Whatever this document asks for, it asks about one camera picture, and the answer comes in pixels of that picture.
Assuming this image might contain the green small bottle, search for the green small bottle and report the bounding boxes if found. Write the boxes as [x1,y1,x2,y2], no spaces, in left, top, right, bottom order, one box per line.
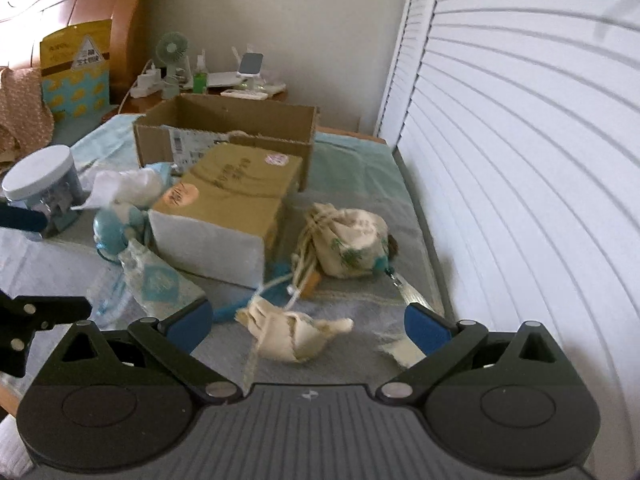
[193,50,208,94]

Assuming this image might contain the cream floral drawstring pouch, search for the cream floral drawstring pouch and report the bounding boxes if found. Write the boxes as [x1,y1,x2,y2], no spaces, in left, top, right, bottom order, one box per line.
[292,203,392,286]

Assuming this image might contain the blue grey plaid blanket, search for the blue grey plaid blanket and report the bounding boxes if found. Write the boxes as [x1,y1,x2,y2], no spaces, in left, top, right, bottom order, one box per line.
[1,133,440,386]

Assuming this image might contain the wooden nightstand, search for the wooden nightstand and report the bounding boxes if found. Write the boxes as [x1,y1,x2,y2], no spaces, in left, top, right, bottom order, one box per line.
[102,84,290,124]

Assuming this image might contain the brown dotted cloth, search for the brown dotted cloth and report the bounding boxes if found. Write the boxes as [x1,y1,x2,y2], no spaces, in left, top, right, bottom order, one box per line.
[0,66,54,174]

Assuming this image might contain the small green desk fan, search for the small green desk fan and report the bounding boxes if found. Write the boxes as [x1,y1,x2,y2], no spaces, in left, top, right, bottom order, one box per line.
[155,32,189,100]

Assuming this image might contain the yellow blue snack bag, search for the yellow blue snack bag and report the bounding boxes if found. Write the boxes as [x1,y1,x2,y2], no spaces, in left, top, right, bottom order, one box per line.
[40,20,112,124]

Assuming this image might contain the blue mask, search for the blue mask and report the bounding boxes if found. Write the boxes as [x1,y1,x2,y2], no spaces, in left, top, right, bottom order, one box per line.
[144,162,172,188]

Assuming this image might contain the white louvered closet doors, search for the white louvered closet doors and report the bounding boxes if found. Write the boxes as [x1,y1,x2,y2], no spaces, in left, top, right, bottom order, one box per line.
[376,0,639,479]

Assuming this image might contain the white wifi router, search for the white wifi router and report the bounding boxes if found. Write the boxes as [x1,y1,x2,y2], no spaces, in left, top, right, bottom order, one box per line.
[207,47,247,89]

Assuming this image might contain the phone on white stand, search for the phone on white stand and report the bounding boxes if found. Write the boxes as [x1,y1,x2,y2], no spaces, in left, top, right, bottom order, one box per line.
[238,52,264,91]

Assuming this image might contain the light blue drawstring pouch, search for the light blue drawstring pouch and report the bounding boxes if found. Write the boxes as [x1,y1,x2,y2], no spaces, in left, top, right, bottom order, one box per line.
[96,240,206,320]

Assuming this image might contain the blue white plush toy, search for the blue white plush toy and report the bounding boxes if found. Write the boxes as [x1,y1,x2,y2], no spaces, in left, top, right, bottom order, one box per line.
[92,203,152,263]

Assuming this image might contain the white power strip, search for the white power strip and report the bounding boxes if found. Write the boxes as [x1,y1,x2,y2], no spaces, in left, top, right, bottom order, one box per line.
[130,64,163,99]

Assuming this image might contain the clear jar white lid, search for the clear jar white lid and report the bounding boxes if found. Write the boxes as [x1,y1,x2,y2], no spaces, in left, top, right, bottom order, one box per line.
[1,145,85,240]

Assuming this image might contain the wooden headboard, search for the wooden headboard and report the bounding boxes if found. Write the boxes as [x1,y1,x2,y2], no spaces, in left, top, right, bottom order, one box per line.
[1,0,148,101]

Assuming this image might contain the open cardboard box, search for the open cardboard box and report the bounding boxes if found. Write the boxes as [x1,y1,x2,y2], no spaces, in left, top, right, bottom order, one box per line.
[134,96,318,190]

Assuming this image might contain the cream cloth pouch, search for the cream cloth pouch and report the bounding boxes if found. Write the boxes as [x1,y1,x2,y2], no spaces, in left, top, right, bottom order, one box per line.
[234,297,354,364]

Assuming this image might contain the gold tissue box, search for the gold tissue box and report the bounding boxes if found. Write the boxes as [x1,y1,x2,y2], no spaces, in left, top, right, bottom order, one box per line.
[149,143,303,288]

